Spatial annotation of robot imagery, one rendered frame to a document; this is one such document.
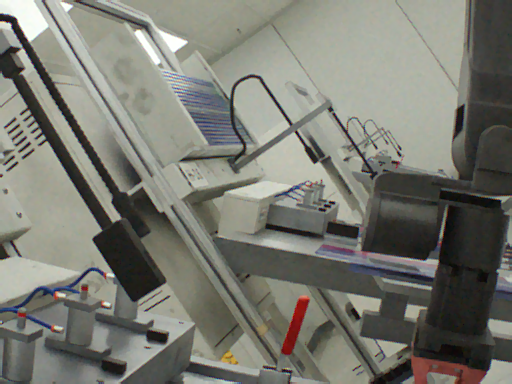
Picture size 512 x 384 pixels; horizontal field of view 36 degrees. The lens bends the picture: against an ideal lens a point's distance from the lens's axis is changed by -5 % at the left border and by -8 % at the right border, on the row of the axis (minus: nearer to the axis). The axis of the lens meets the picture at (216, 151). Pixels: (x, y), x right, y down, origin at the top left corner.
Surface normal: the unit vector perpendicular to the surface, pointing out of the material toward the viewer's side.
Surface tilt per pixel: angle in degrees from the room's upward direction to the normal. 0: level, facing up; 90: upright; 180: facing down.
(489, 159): 90
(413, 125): 90
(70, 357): 43
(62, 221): 90
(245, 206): 90
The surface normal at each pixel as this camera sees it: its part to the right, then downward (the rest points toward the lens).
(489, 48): -0.15, -0.22
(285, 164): -0.24, 0.01
